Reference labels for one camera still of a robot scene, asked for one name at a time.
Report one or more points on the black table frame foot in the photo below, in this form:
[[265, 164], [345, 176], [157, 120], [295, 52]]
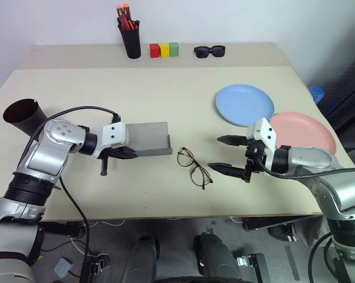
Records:
[[62, 228], [272, 222]]

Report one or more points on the black cup holding markers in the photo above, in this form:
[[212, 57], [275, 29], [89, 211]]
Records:
[[131, 39]]

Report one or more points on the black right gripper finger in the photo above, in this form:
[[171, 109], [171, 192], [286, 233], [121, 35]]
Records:
[[226, 169], [232, 140]]

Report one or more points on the tortoiseshell eyeglasses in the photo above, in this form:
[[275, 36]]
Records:
[[195, 168]]

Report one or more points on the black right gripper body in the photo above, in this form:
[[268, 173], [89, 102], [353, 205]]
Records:
[[252, 156]]

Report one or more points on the empty black cup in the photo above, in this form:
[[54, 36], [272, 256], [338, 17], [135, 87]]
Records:
[[22, 118]]

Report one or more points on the black chair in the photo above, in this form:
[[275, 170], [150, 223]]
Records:
[[345, 94]]

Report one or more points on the orange capped black marker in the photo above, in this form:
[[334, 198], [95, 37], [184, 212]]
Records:
[[126, 9], [118, 11]]

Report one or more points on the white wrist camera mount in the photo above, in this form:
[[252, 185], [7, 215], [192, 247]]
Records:
[[113, 136], [263, 132]]

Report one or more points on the green wooden block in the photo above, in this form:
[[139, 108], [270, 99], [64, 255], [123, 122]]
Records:
[[174, 49]]

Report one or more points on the grey power adapter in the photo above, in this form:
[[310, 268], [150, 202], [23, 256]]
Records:
[[62, 266]]

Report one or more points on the dark rounded robot leg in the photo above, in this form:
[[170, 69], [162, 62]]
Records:
[[142, 259], [216, 256]]

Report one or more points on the yellow wooden block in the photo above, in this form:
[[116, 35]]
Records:
[[165, 50]]

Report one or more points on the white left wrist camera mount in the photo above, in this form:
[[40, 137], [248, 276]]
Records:
[[113, 136]]

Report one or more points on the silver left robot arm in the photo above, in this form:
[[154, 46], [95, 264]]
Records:
[[44, 153]]

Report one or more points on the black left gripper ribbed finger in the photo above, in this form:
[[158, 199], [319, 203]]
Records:
[[124, 154]]

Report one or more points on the red wooden block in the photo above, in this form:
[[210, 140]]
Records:
[[154, 50]]

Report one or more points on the red marker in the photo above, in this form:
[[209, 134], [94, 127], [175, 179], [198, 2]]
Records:
[[124, 22]]

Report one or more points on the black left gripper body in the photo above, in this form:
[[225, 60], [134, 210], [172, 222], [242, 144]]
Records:
[[109, 152]]

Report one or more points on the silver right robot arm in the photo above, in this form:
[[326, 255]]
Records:
[[333, 177]]

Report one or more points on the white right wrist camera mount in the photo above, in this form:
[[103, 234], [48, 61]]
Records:
[[263, 132]]

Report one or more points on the black sunglasses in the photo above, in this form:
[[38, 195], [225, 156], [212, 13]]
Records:
[[209, 51]]

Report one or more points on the grey open glasses case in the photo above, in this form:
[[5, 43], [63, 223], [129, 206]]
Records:
[[149, 140]]

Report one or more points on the blue plate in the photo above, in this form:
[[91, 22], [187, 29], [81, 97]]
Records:
[[243, 104]]

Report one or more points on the pink plate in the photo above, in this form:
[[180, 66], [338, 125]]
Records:
[[307, 132]]

